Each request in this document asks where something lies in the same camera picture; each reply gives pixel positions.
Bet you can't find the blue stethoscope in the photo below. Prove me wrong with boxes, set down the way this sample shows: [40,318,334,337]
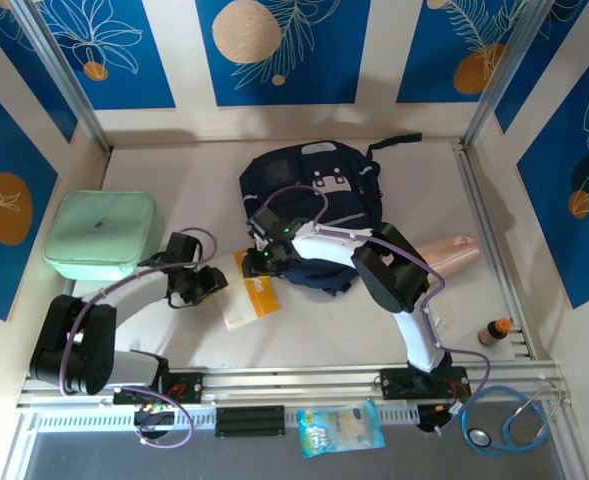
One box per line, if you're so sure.
[461,382,563,457]

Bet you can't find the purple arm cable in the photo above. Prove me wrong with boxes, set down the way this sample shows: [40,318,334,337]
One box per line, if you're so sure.
[262,184,493,436]
[58,226,220,452]

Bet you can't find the navy blue student backpack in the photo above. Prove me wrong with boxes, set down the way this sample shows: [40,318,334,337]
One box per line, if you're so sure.
[238,132,423,297]

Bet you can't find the blue white snack packet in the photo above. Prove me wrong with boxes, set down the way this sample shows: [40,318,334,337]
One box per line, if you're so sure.
[297,399,386,459]

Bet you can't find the white slotted cable duct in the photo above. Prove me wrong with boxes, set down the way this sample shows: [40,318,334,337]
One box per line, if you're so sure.
[33,403,420,432]

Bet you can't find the mint green lunch box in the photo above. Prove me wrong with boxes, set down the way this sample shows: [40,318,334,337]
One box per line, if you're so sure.
[42,189,165,282]

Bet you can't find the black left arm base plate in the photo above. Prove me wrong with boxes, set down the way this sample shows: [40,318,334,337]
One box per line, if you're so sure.
[112,369,205,405]

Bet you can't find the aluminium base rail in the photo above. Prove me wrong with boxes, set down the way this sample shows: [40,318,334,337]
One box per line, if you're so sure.
[16,362,573,409]

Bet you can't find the blue floral wall panel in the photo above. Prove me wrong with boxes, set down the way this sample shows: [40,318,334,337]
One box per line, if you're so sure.
[396,0,589,105]
[38,0,177,111]
[195,0,373,107]
[516,34,589,309]
[0,72,60,321]

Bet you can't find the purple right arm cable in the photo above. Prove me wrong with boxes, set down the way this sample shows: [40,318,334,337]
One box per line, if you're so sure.
[262,184,493,436]

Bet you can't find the grey metal shelf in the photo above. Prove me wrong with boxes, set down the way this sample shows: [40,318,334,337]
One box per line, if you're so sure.
[21,427,575,480]

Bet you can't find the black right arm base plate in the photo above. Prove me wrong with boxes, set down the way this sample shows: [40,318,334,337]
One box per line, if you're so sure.
[379,366,470,401]

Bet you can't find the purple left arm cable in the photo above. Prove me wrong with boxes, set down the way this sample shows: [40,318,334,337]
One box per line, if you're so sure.
[58,226,220,452]

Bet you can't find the black ribbed block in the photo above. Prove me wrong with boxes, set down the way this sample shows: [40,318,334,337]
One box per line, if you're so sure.
[215,405,286,439]

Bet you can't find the orange and white box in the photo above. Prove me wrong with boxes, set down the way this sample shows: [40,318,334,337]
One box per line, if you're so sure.
[222,248,280,331]

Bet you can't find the brown bottle orange cap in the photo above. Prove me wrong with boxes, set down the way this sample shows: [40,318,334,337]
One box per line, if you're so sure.
[477,318,513,347]

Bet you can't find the aluminium frame post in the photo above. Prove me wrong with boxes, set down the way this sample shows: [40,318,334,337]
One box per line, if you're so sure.
[463,0,558,146]
[11,0,113,154]

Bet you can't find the aluminium side rail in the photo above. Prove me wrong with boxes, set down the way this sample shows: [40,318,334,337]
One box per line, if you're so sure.
[451,142,538,359]

